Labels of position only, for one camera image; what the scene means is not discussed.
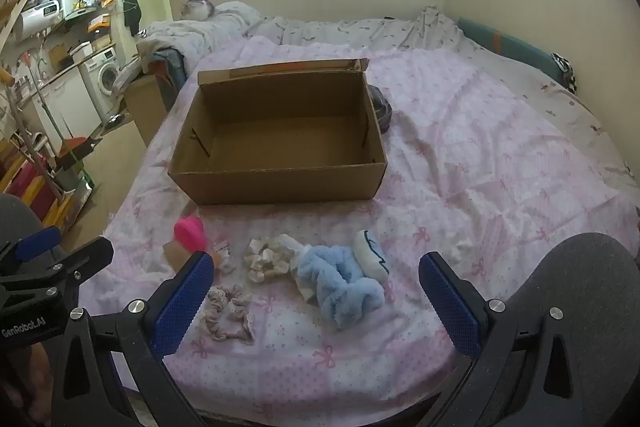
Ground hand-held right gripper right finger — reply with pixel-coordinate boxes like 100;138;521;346
419;251;596;427

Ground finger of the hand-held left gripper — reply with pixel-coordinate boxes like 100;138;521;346
0;226;62;273
20;236;115;294

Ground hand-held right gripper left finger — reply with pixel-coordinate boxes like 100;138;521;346
50;251;216;427

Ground small clear labelled packet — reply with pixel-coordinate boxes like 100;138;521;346
210;241;236;275

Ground pink round sponge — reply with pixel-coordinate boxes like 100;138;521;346
173;215;207;254

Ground white embroidered sock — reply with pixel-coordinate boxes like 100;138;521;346
352;230;391;282

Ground blue fluffy headband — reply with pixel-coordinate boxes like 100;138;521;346
292;244;387;330

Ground brown cardboard box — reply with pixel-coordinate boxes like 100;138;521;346
167;58;389;206

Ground person's left leg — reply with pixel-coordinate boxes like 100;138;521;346
0;194;66;258

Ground yellow wooden crate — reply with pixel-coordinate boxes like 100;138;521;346
0;157;76;228

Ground red plastic dustpan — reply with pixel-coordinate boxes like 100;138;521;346
60;136;88;158

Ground white counter cabinet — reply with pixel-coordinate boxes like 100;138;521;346
20;67;101;148

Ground pink bow print blanket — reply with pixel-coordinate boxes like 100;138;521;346
80;34;640;427

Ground wooden nightstand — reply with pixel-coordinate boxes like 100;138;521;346
122;72;168;148

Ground white washing machine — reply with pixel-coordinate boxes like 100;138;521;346
82;47;123;118

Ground black clothing item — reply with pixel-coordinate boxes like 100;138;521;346
367;84;393;134

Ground black hanging garment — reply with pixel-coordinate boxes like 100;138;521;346
122;0;143;30

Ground black white checkered cloth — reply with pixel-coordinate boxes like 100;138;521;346
550;52;581;95

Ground grey white plush toy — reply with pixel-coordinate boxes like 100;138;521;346
180;0;217;22

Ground grey pillow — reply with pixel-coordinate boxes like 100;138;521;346
210;1;263;32

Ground grey floral bedsheet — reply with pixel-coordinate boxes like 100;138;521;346
137;4;640;188

